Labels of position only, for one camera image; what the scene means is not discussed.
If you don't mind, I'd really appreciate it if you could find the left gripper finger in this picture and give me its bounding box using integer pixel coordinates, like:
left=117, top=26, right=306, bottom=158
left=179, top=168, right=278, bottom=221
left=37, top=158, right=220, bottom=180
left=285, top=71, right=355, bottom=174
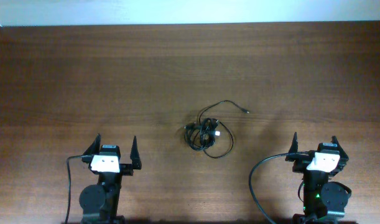
left=130, top=136, right=142, bottom=170
left=83, top=133, right=101, bottom=156

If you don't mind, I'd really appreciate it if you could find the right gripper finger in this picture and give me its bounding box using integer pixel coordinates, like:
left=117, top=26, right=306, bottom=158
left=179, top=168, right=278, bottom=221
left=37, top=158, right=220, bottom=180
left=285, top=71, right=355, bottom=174
left=289, top=132, right=299, bottom=154
left=331, top=136, right=349, bottom=162

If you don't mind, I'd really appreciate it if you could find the black cable white plug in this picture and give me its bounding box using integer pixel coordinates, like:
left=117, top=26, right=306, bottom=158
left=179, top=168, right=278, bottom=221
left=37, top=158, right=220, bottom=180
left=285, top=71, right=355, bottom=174
left=183, top=118, right=234, bottom=159

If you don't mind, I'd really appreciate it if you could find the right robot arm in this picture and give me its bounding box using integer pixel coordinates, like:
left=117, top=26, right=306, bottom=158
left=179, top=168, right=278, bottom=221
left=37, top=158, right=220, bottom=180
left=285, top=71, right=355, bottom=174
left=285, top=134, right=352, bottom=223

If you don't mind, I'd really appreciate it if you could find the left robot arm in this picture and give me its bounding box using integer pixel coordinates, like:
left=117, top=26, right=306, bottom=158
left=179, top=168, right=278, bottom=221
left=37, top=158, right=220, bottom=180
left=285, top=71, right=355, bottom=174
left=79, top=135, right=142, bottom=224

